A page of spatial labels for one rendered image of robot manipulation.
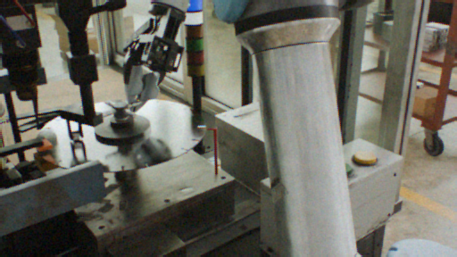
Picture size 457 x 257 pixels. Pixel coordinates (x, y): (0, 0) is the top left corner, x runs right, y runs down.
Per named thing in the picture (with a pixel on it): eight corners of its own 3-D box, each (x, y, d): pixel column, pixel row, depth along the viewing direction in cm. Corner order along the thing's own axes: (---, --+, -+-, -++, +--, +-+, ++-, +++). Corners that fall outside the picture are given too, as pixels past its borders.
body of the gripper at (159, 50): (143, 63, 92) (162, 2, 92) (125, 62, 99) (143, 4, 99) (177, 76, 96) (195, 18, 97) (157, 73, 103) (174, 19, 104)
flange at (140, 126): (139, 144, 92) (138, 132, 91) (84, 139, 94) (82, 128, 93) (158, 120, 102) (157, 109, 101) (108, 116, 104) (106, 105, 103)
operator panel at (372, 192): (353, 196, 111) (359, 137, 105) (394, 219, 103) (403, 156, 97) (258, 246, 96) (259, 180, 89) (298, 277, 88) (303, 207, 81)
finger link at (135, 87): (128, 110, 93) (143, 64, 94) (116, 106, 98) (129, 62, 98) (143, 114, 95) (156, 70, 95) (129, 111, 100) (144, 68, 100)
